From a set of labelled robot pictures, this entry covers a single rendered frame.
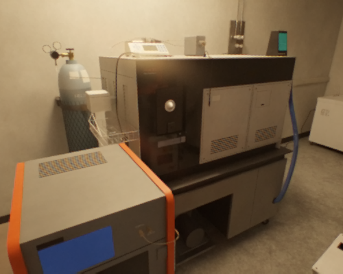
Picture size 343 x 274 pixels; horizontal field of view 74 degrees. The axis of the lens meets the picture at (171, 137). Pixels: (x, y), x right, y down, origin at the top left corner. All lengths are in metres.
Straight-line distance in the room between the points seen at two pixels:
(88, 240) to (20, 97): 1.74
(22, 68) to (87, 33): 0.58
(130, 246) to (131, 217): 0.09
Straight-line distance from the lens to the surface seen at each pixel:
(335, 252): 1.25
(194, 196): 1.46
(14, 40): 2.17
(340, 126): 4.14
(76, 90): 1.82
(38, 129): 2.26
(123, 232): 0.61
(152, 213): 0.62
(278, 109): 1.85
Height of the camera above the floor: 1.48
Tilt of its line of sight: 21 degrees down
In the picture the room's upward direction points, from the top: straight up
